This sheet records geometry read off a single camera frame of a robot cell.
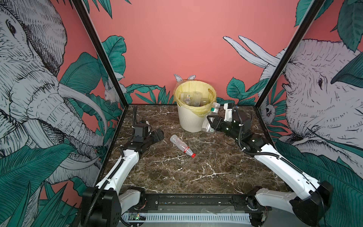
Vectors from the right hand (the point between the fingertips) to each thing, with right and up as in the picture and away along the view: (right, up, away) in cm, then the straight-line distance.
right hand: (208, 115), depth 71 cm
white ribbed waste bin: (-9, -3, +21) cm, 23 cm away
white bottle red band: (-16, -18, +21) cm, 32 cm away
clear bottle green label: (-1, -6, -1) cm, 6 cm away
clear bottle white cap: (-4, +13, +30) cm, 33 cm away
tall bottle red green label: (-10, +11, +19) cm, 24 cm away
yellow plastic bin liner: (-9, +22, +26) cm, 35 cm away
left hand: (-28, -10, +13) cm, 33 cm away
